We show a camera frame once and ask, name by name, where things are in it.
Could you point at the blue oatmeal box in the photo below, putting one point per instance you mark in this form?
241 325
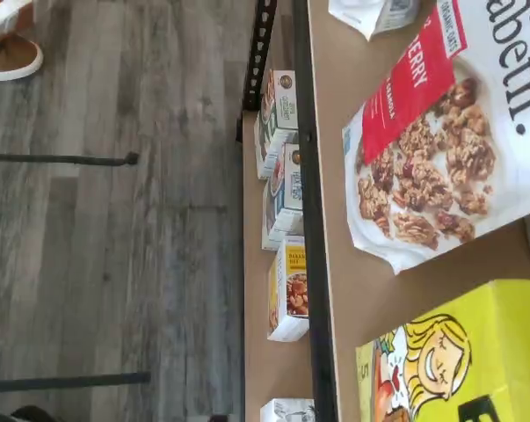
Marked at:
286 193

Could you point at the brown lower shelf board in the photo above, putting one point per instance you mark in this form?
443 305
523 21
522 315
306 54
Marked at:
253 285

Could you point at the brown shelf board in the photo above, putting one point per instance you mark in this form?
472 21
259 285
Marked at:
365 299
253 285

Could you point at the yellow banana nut cereal box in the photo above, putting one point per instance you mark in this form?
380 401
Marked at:
291 285

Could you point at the green oatmeal box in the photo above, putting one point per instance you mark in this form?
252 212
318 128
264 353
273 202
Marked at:
282 110

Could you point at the brown upper shelf board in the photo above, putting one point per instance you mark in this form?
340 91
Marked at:
365 299

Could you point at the white floral print box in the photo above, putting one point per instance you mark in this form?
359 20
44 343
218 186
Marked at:
286 411

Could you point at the yellow cartoon girl box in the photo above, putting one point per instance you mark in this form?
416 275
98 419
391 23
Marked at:
466 351

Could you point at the white granola bag red label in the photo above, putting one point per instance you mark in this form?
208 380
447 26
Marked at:
445 154

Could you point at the thin black rod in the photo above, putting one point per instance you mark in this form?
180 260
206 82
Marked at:
71 379
71 159

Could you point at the white crumpled bag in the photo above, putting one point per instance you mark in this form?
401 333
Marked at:
370 13

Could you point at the orange shoe white sole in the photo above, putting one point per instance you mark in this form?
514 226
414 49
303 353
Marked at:
7 57

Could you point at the black metal shelf frame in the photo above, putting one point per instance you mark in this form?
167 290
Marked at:
310 176

